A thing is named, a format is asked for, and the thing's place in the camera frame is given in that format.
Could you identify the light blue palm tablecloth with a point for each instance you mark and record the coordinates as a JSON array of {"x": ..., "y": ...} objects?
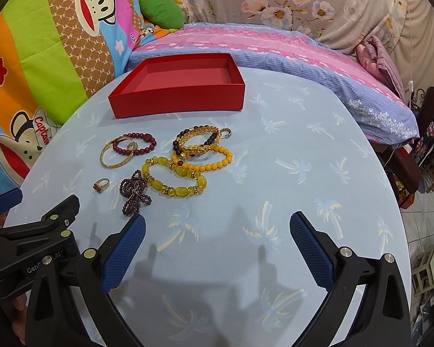
[{"x": 221, "y": 268}]

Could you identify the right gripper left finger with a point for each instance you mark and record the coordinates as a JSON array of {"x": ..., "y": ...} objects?
[{"x": 53, "y": 318}]

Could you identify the colourful monkey cartoon blanket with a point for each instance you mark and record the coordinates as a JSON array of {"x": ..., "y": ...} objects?
[{"x": 54, "y": 55}]

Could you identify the person's left hand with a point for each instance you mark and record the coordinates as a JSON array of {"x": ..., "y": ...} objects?
[{"x": 19, "y": 306}]

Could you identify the pink and blue pillow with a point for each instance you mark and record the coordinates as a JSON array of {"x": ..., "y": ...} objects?
[{"x": 381, "y": 114}]

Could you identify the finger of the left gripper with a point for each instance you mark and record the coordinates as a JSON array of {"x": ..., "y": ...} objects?
[
  {"x": 57, "y": 219},
  {"x": 10, "y": 199}
]

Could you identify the thin gold bangle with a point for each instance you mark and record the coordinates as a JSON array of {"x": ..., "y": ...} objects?
[{"x": 123, "y": 146}]

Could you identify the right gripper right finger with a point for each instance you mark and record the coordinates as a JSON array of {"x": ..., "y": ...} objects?
[{"x": 382, "y": 318}]

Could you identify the green plush pillow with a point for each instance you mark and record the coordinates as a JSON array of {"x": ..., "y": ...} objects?
[{"x": 166, "y": 14}]

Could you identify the pink folded cloth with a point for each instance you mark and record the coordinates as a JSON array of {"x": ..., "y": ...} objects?
[{"x": 373, "y": 56}]

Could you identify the grey floral duvet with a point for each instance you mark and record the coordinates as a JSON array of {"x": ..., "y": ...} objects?
[{"x": 405, "y": 27}]

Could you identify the red cardboard tray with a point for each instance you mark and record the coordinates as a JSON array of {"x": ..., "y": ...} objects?
[{"x": 180, "y": 83}]

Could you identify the purple garnet bead strand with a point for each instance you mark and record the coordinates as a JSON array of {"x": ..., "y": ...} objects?
[{"x": 133, "y": 189}]

